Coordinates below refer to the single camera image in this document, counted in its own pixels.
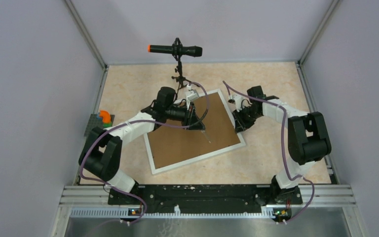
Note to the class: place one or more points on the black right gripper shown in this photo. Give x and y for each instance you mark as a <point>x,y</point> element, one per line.
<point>240,127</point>

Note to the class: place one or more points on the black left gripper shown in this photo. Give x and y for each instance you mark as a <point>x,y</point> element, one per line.
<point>192,117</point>

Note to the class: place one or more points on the silver screwdriver tool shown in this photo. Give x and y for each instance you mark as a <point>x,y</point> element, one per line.
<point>206,136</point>

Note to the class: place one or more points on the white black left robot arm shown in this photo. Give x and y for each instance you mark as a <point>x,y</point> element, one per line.
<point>103,146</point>

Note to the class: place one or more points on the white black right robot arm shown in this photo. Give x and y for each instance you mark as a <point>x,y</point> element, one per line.
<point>304,136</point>

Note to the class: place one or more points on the black microphone tripod stand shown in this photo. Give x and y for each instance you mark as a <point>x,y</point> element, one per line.
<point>180,79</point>

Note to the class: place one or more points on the black microphone orange tip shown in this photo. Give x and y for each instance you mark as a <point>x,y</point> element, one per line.
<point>178,50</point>

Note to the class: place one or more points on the orange curved toy block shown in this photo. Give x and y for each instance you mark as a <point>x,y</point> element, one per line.
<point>106,117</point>

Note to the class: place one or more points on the green toy block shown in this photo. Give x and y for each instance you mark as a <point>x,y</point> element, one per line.
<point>107,124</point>

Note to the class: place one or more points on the grey lego baseplate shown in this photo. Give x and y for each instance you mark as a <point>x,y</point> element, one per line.
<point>93,123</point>

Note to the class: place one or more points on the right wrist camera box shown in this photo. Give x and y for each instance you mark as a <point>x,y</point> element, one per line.
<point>236,100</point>

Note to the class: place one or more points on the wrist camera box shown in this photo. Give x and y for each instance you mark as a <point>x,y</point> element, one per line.
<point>236,100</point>
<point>191,95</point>

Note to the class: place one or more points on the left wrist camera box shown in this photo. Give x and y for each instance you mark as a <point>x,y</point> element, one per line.
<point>191,95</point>

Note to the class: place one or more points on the brown frame backing board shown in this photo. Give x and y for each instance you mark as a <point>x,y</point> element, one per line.
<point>169,147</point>

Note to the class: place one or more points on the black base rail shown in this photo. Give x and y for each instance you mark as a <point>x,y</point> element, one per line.
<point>207,199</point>

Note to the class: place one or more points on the aluminium front rail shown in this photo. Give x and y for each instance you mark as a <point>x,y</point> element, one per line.
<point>91,201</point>

